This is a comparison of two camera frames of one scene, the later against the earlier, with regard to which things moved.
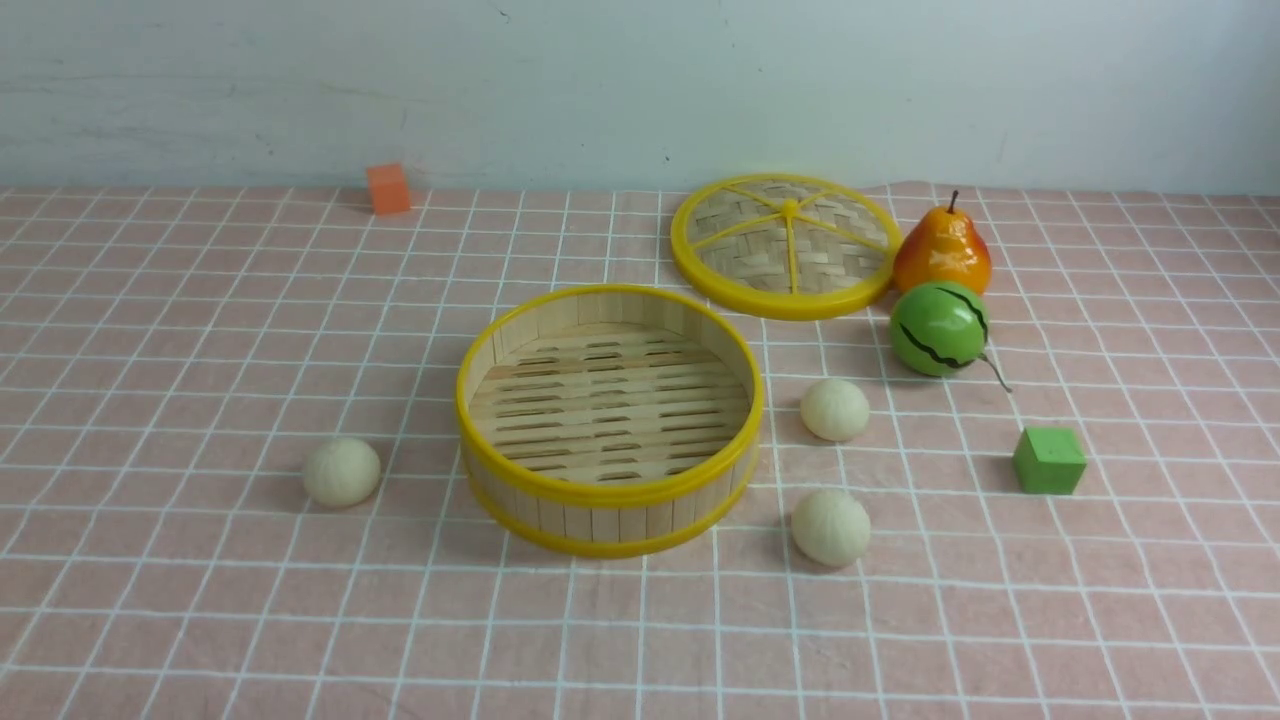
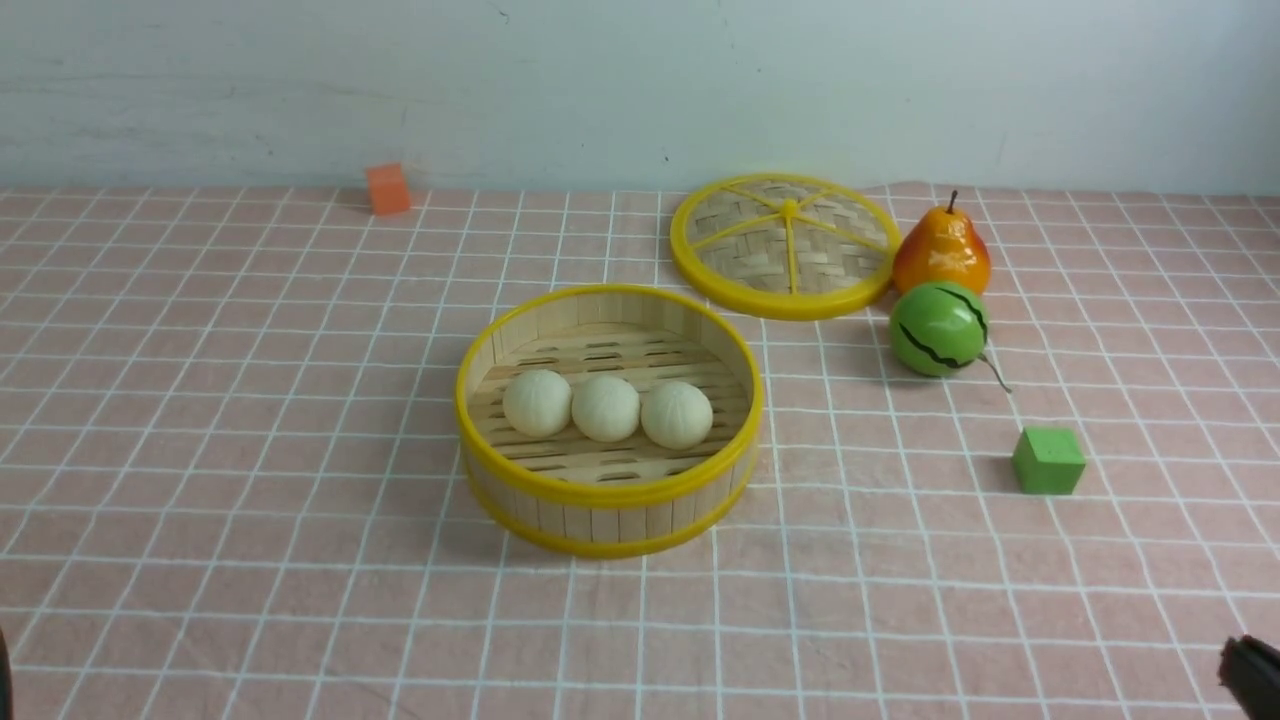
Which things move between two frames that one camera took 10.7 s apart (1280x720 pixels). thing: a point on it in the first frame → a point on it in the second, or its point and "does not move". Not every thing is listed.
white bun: x=835 y=409 → x=605 y=408
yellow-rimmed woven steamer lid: x=787 y=247 does not move
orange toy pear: x=943 y=246 does not move
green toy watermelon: x=941 y=328 does not move
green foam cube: x=1049 y=460 does not move
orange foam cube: x=389 y=189 does not move
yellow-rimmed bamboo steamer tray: x=608 y=420 does not move
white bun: x=342 y=472 → x=537 y=403
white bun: x=830 y=526 → x=676 y=414
